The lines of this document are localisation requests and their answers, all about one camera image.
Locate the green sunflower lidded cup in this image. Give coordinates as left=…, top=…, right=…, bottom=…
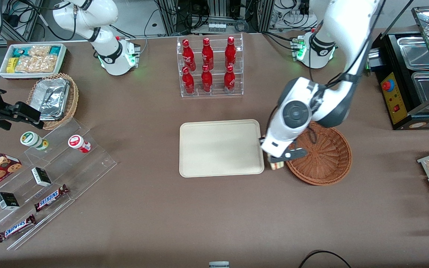
left=20, top=131, right=49, bottom=151

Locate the large clear cracker bag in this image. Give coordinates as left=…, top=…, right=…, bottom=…
left=15, top=55, right=57, bottom=73

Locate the black floor cable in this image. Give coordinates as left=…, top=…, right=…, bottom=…
left=298, top=250, right=353, bottom=268

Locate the clear acrylic bottle rack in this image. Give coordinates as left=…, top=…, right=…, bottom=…
left=177, top=33, right=244, bottom=98

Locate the small clear cracker bag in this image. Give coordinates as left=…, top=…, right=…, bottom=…
left=28, top=45, right=51, bottom=57

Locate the black food warmer appliance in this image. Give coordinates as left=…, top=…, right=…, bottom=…
left=371, top=6, right=429, bottom=131

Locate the clear acrylic stepped display shelf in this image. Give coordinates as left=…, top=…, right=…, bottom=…
left=0, top=118, right=117, bottom=251

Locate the red cola bottle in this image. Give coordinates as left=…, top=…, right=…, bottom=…
left=224, top=65, right=236, bottom=93
left=182, top=39, right=196, bottom=71
left=225, top=36, right=237, bottom=68
left=182, top=66, right=195, bottom=95
left=202, top=38, right=214, bottom=70
left=201, top=65, right=213, bottom=93

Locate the red lidded yogurt cup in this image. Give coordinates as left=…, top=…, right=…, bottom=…
left=68, top=135, right=91, bottom=153

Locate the brown round wicker basket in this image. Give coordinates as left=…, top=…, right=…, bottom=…
left=285, top=121, right=352, bottom=186

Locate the white plastic snack bin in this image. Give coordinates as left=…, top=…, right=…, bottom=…
left=0, top=43, right=67, bottom=80

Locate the light wicker basket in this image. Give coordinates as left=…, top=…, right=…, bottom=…
left=26, top=73, right=79, bottom=130

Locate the small black carton box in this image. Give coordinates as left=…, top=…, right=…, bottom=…
left=0, top=192, right=20, bottom=211
left=31, top=167, right=52, bottom=187

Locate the cream rectangular serving tray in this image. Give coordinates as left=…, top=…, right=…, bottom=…
left=179, top=119, right=265, bottom=178

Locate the Snickers chocolate bar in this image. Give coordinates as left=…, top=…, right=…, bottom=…
left=34, top=185, right=70, bottom=213
left=0, top=214, right=36, bottom=243

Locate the aluminium foil food container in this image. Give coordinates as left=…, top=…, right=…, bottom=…
left=34, top=77, right=70, bottom=121

